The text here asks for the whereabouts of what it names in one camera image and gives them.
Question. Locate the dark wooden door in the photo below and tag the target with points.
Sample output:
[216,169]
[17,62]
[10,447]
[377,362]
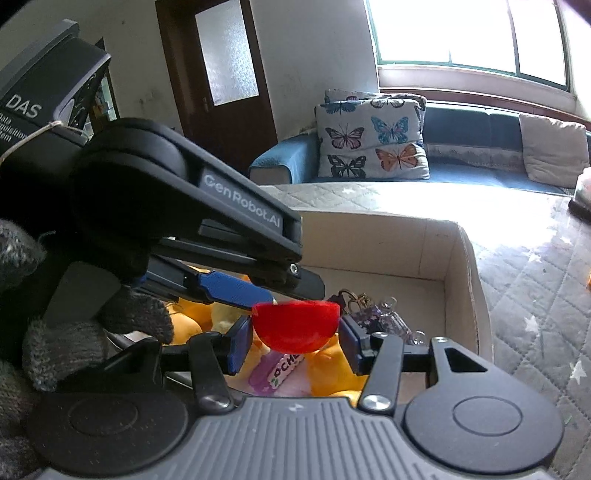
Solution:
[184,92]

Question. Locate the blue sofa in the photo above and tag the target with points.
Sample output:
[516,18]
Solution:
[471,134]

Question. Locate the small yellow rubber duck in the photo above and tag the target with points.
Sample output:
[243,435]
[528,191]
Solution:
[332,374]

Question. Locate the flat butterfly print pillow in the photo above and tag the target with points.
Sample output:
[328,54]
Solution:
[360,96]

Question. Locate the wooden display cabinet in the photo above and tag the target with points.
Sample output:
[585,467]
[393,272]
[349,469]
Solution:
[104,107]

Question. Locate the quilted grey star table cover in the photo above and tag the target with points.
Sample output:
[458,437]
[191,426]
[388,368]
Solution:
[531,286]

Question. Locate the person's left hand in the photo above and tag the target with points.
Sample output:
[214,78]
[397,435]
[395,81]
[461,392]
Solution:
[64,355]

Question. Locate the large butterfly print pillow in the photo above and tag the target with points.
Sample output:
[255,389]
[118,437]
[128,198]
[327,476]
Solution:
[369,138]

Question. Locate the white cushion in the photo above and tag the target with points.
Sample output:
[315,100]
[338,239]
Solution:
[554,147]

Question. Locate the purple candy packet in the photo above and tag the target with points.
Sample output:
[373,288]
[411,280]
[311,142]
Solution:
[277,376]

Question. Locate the green framed window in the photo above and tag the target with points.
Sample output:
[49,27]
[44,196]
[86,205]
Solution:
[461,32]

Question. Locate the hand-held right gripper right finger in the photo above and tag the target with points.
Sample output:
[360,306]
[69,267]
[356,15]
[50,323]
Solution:
[349,346]

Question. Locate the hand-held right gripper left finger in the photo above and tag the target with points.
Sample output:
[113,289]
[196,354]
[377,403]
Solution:
[240,344]

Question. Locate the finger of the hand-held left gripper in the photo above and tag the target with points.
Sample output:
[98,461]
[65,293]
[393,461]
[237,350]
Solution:
[300,282]
[231,287]

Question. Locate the red half apple toy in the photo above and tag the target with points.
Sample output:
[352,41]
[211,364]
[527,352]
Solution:
[295,330]

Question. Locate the large yellow rubber duck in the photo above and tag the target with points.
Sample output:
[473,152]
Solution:
[189,318]

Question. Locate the grey cardboard box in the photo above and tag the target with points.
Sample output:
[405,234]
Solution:
[392,249]

